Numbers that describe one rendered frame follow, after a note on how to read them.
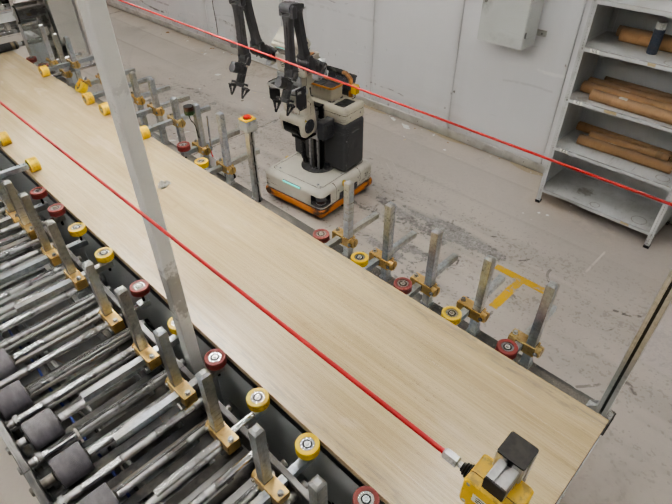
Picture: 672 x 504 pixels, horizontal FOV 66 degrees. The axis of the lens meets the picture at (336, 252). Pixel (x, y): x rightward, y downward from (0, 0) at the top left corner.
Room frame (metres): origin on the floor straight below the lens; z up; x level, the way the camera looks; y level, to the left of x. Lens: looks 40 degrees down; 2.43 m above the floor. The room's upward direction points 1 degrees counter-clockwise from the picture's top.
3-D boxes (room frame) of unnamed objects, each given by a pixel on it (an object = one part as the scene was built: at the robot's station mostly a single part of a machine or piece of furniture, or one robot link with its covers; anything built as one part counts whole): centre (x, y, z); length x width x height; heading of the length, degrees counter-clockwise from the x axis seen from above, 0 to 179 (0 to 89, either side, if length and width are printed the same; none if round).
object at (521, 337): (1.37, -0.76, 0.81); 0.14 x 0.06 x 0.05; 45
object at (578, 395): (2.89, 0.78, 0.67); 5.11 x 0.08 x 0.10; 45
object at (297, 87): (3.49, 0.32, 0.99); 0.28 x 0.16 x 0.22; 50
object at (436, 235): (1.70, -0.42, 0.89); 0.04 x 0.04 x 0.48; 45
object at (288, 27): (3.21, 0.27, 1.40); 0.11 x 0.06 x 0.43; 50
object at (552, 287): (1.35, -0.77, 0.92); 0.04 x 0.04 x 0.48; 45
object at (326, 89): (3.80, 0.06, 0.87); 0.23 x 0.15 x 0.11; 50
